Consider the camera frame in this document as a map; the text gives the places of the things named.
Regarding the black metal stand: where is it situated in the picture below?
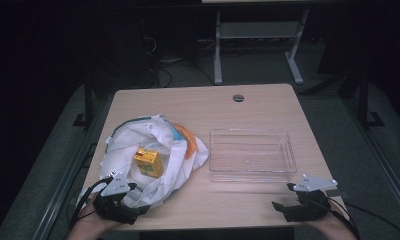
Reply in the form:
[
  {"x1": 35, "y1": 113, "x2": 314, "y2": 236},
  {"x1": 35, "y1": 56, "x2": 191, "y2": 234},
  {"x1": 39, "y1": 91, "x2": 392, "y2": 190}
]
[
  {"x1": 72, "y1": 71, "x2": 96, "y2": 130},
  {"x1": 353, "y1": 68, "x2": 386, "y2": 130}
]

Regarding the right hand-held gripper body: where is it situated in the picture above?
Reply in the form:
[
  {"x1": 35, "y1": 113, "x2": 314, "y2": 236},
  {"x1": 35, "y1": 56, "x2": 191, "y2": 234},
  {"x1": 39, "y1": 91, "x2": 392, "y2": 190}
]
[{"x1": 283, "y1": 173, "x2": 339, "y2": 223}]

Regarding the clear plastic box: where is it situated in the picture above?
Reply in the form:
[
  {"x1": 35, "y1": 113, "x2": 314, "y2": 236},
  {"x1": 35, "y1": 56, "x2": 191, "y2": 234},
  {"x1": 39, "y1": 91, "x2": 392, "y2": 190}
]
[{"x1": 208, "y1": 127, "x2": 298, "y2": 184}]

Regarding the person's right hand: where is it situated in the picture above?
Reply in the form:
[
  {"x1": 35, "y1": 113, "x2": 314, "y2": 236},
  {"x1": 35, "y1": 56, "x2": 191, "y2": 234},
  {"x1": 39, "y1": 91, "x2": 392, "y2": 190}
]
[{"x1": 307, "y1": 199, "x2": 350, "y2": 233}]

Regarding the yellow juice carton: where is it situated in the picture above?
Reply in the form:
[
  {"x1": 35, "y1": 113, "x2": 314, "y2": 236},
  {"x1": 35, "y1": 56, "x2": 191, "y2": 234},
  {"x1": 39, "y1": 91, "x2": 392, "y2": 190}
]
[{"x1": 133, "y1": 147, "x2": 165, "y2": 179}]

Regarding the tangle of background cables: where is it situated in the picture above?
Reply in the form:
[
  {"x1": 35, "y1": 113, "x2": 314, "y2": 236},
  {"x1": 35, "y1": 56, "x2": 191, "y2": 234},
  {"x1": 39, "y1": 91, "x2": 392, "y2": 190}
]
[{"x1": 154, "y1": 36, "x2": 219, "y2": 88}]

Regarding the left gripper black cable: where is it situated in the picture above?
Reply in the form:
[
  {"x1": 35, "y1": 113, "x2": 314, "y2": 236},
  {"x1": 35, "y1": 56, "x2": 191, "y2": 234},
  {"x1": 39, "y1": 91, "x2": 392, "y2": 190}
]
[{"x1": 69, "y1": 177, "x2": 113, "y2": 230}]

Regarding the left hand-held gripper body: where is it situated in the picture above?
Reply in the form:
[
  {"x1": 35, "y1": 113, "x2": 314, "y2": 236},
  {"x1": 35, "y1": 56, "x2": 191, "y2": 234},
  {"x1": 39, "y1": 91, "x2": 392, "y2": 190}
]
[{"x1": 93, "y1": 171, "x2": 139, "y2": 226}]

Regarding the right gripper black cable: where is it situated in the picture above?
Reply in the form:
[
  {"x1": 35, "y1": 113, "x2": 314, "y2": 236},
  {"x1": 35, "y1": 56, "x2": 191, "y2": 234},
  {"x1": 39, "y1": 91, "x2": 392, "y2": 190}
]
[{"x1": 321, "y1": 196, "x2": 362, "y2": 240}]

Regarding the aluminium floor rail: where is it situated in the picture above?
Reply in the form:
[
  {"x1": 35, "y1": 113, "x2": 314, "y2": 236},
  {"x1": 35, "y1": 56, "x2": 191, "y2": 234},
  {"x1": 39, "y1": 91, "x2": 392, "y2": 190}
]
[
  {"x1": 31, "y1": 99, "x2": 106, "y2": 240},
  {"x1": 341, "y1": 96, "x2": 400, "y2": 218}
]

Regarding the white plastic bag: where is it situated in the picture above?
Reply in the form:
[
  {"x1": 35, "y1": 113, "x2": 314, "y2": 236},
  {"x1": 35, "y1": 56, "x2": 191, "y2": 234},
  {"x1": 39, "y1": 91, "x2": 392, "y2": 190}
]
[{"x1": 78, "y1": 113, "x2": 210, "y2": 210}]

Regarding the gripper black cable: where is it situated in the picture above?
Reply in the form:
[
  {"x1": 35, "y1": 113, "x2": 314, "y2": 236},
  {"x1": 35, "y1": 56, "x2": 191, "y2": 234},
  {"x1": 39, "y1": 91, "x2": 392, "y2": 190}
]
[
  {"x1": 69, "y1": 177, "x2": 113, "y2": 230},
  {"x1": 321, "y1": 196, "x2": 362, "y2": 240}
]

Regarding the white metal desk frame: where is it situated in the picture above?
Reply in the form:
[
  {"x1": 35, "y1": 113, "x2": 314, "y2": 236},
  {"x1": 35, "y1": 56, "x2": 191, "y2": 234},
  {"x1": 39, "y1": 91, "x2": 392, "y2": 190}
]
[{"x1": 213, "y1": 9, "x2": 311, "y2": 86}]

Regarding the black floor cable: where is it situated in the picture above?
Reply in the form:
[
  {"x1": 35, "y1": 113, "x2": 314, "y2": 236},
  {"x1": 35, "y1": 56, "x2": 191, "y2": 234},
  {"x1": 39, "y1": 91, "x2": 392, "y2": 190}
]
[{"x1": 343, "y1": 201, "x2": 400, "y2": 240}]

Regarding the person's left hand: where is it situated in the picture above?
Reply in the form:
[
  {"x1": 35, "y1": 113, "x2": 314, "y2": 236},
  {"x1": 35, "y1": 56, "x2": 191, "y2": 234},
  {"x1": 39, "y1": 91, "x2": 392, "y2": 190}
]
[{"x1": 77, "y1": 194, "x2": 123, "y2": 232}]

